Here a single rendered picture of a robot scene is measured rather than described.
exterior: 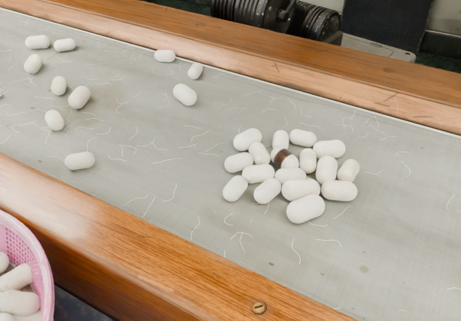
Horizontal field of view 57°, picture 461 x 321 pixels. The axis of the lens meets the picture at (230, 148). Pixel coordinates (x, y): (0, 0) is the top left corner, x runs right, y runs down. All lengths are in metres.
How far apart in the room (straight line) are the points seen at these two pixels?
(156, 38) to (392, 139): 0.39
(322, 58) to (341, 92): 0.07
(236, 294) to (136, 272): 0.08
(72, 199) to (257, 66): 0.33
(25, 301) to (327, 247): 0.25
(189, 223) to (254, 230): 0.06
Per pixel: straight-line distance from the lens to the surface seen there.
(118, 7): 0.81
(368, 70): 0.61
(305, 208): 0.40
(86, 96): 0.58
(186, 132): 0.51
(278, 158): 0.45
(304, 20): 1.10
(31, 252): 0.40
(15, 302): 0.39
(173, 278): 0.34
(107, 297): 0.40
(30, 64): 0.67
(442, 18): 2.53
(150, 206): 0.42
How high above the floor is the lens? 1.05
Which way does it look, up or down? 39 degrees down
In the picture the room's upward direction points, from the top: straight up
